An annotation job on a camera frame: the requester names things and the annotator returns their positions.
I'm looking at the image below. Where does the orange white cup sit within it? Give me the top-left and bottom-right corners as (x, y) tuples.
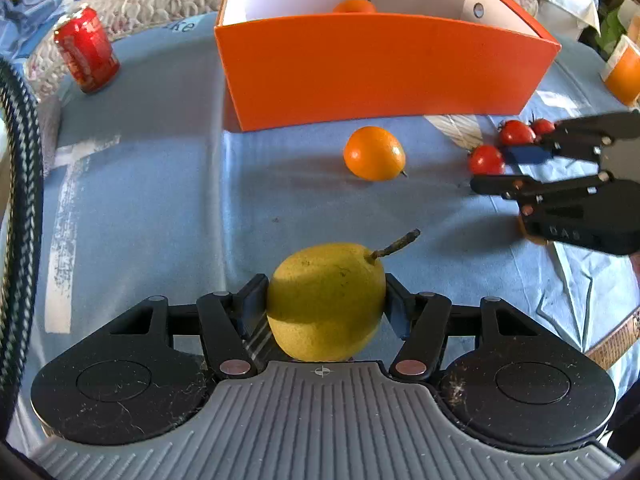
(601, 35), (640, 106)

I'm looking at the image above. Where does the black braided cable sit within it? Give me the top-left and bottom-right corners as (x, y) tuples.
(0, 56), (46, 436)

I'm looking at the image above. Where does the yellow green pear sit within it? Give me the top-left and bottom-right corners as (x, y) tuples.
(266, 229), (420, 362)

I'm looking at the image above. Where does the orange cardboard box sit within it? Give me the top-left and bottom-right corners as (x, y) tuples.
(214, 0), (561, 131)

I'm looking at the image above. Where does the blue tablecloth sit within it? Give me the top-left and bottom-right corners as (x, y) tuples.
(24, 14), (639, 380)

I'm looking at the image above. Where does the red tomato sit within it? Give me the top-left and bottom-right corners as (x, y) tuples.
(529, 118), (555, 138)
(498, 119), (536, 146)

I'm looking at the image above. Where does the red tomato end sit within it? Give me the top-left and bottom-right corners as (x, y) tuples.
(468, 144), (506, 176)

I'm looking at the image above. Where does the red soda can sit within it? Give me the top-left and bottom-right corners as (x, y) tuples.
(53, 3), (120, 94)

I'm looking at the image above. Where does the large orange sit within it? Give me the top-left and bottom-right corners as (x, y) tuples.
(333, 0), (376, 14)

